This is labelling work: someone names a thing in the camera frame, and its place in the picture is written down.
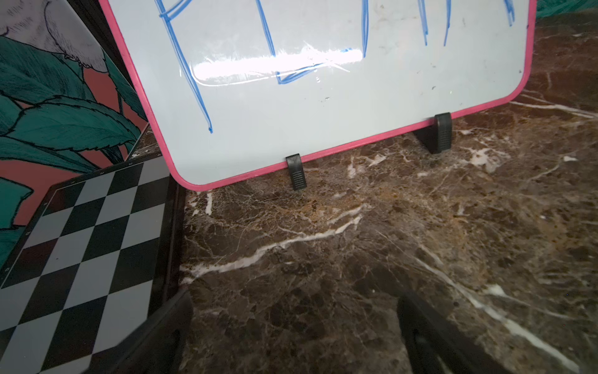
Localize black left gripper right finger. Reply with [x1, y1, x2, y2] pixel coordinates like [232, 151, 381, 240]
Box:
[397, 291, 509, 373]

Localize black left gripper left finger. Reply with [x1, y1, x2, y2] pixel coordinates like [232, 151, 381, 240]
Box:
[88, 289, 193, 373]

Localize black white checkerboard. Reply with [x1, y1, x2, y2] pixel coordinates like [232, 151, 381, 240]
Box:
[1, 155, 182, 373]

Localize black whiteboard stand foot right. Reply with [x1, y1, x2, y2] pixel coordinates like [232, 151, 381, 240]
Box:
[414, 112, 453, 154]

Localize black whiteboard stand foot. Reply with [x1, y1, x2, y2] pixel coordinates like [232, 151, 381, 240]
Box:
[286, 154, 307, 191]
[414, 112, 453, 154]

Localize black whiteboard stand foot left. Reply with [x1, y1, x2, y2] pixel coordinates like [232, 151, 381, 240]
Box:
[286, 154, 307, 191]

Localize pink framed whiteboard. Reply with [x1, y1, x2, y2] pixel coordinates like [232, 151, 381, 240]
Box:
[101, 1, 537, 191]

